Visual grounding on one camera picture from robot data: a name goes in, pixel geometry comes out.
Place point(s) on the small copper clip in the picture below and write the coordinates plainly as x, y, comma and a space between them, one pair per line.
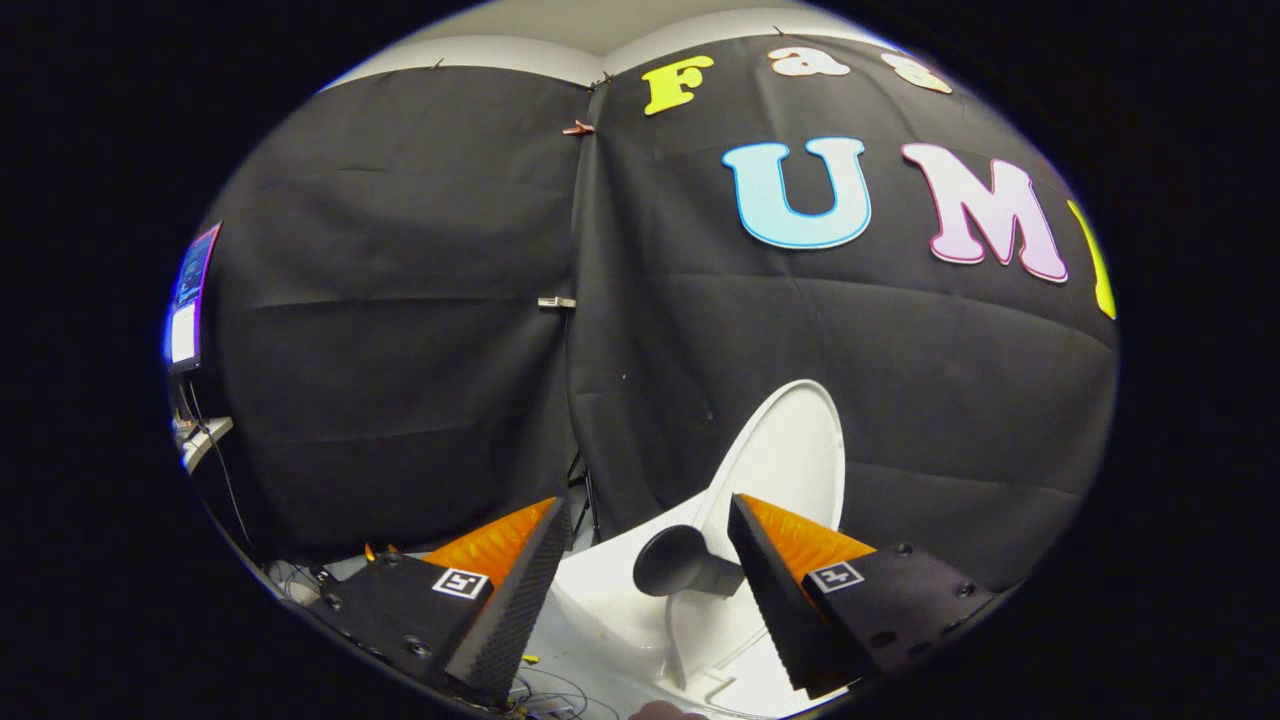
578, 128

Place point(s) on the small silver clip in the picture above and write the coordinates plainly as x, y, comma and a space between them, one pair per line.
557, 302

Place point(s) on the white toilet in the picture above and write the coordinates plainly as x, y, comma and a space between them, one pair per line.
600, 610

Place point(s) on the computer monitor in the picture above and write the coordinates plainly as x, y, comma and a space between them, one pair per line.
190, 300

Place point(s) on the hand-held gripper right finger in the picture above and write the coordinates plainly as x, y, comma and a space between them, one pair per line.
780, 610

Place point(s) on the black backdrop stand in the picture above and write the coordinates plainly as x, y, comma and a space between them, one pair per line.
588, 500

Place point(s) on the black backdrop cloth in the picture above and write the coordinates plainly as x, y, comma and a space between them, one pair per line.
400, 350

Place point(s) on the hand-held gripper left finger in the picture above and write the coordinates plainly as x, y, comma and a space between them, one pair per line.
515, 610

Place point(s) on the white toilet lid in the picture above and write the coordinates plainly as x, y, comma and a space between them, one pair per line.
790, 450

